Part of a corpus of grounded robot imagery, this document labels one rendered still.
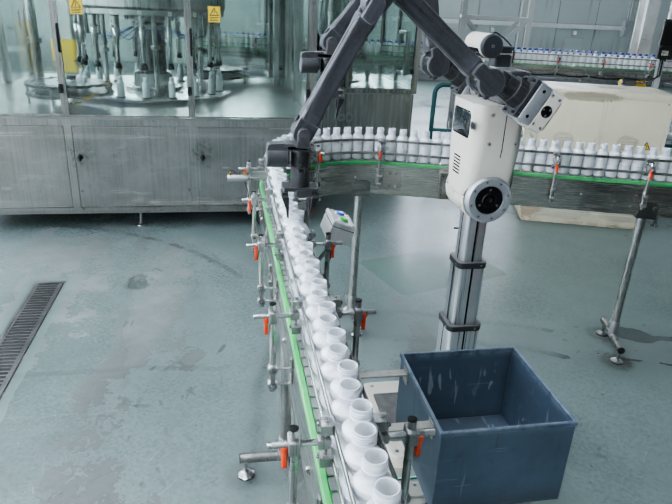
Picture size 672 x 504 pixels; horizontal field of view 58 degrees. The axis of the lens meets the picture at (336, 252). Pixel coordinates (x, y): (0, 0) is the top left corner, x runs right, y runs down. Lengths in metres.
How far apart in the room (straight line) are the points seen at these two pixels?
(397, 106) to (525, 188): 3.88
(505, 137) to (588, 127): 3.69
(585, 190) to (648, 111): 2.48
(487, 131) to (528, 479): 1.03
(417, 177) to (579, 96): 2.62
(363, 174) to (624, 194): 1.34
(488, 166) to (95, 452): 1.94
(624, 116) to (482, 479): 4.60
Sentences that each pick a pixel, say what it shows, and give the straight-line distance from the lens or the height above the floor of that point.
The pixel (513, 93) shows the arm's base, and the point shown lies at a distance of 1.83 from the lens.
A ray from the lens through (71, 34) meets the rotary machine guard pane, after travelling 4.91.
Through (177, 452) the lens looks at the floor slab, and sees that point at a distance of 2.73.
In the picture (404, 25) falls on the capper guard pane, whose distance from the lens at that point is 6.96.
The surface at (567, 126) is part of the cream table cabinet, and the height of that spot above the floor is 0.87.
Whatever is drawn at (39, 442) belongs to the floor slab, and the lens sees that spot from 2.94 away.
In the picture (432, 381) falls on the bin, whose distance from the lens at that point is 1.63.
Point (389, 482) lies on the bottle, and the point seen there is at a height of 1.16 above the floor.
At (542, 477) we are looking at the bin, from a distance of 1.52.
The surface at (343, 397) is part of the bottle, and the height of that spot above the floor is 1.15.
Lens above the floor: 1.77
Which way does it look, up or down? 22 degrees down
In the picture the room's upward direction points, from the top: 3 degrees clockwise
